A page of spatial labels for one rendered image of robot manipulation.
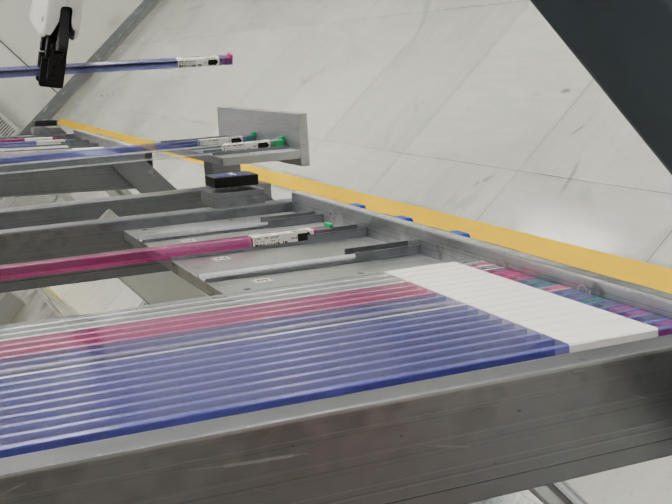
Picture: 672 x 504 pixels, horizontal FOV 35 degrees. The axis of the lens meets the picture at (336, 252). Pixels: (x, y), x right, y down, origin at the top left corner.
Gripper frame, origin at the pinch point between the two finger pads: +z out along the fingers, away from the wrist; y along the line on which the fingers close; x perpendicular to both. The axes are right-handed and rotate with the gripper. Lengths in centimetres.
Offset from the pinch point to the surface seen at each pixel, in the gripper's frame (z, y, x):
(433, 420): -14, 106, -2
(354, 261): -6, 70, 12
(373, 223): -6, 61, 19
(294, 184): 73, -155, 113
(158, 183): 26.1, -27.8, 26.4
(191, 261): -1, 61, 1
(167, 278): 21.3, 18.9, 14.5
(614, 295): -16, 95, 17
